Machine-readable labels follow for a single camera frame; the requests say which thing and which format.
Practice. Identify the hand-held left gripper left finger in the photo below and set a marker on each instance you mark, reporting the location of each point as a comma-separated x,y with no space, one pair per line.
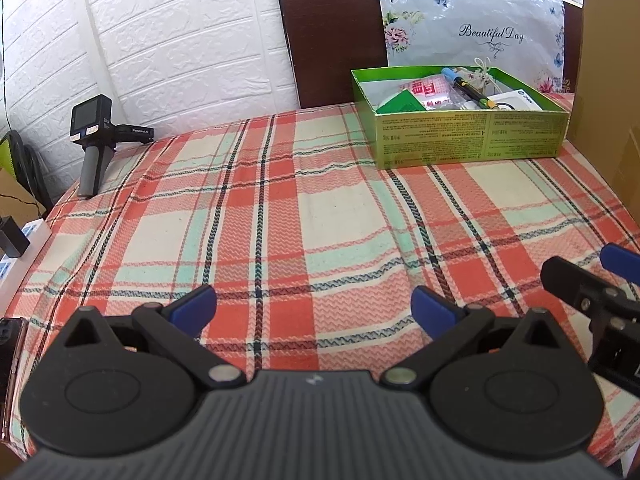
192,310

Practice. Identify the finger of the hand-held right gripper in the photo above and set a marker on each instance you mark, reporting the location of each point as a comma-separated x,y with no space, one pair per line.
575,285
622,265

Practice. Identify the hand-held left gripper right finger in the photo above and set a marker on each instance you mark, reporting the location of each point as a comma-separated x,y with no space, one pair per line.
432,310

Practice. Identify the green cardboard box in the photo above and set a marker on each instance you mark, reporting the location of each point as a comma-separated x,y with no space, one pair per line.
450,140

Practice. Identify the small green box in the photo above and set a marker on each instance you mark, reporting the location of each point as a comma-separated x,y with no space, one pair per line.
400,104

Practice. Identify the pink and white packet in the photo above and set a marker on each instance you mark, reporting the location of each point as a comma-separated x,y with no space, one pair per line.
430,91

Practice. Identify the black marker pen green label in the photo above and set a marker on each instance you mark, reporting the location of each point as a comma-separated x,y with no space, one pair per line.
470,91

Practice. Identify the plaid blanket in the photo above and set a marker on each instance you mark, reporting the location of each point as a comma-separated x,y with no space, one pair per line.
300,220

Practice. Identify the large brown cardboard box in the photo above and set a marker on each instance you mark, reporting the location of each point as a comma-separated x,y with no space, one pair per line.
610,85

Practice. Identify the black power adapter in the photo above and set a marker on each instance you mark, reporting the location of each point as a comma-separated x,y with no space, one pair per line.
12,237

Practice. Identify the dark curved object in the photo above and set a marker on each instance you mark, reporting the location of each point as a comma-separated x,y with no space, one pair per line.
31,172

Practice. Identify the flat cardboard piece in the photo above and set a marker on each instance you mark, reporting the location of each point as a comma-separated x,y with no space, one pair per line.
12,185

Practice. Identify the yellow-green folder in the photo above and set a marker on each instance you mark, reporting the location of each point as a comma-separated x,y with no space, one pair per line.
4,152

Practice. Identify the floral pillow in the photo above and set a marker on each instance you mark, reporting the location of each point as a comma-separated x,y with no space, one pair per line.
475,15

